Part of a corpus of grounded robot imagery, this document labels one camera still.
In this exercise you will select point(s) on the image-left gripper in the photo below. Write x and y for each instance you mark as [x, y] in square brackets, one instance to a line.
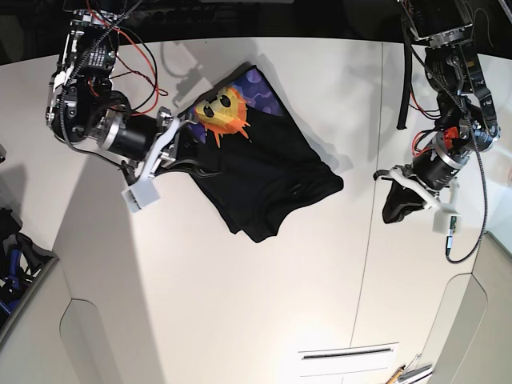
[134, 137]

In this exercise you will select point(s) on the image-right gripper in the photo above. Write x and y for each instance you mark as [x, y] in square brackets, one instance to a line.
[416, 186]

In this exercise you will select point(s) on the black T-shirt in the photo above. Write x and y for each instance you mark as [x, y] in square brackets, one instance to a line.
[257, 167]

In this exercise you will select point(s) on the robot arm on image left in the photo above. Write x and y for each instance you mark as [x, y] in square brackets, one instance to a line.
[81, 88]

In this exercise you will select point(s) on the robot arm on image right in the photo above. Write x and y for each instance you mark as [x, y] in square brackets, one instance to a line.
[465, 122]

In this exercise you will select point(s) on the black power strip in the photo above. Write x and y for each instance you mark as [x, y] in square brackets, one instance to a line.
[175, 16]

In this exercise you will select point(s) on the black ruler strip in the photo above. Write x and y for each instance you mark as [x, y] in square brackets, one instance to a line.
[349, 353]

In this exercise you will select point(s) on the grey marker pen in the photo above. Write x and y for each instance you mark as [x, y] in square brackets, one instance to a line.
[416, 375]

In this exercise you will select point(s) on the yellow pencil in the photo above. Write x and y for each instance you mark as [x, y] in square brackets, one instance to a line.
[396, 375]

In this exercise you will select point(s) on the grey bin with blue items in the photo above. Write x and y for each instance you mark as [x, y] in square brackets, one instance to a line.
[24, 265]

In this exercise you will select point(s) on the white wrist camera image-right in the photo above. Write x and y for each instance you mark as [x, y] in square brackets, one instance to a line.
[446, 222]

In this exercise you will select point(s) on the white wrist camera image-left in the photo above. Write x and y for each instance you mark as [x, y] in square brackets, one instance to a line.
[140, 195]

